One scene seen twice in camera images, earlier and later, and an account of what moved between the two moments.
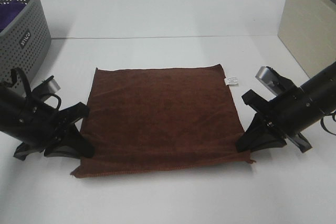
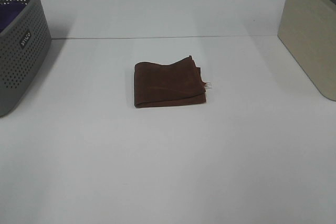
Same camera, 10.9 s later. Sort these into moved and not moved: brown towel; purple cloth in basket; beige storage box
Moved: brown towel
Not moved: beige storage box; purple cloth in basket
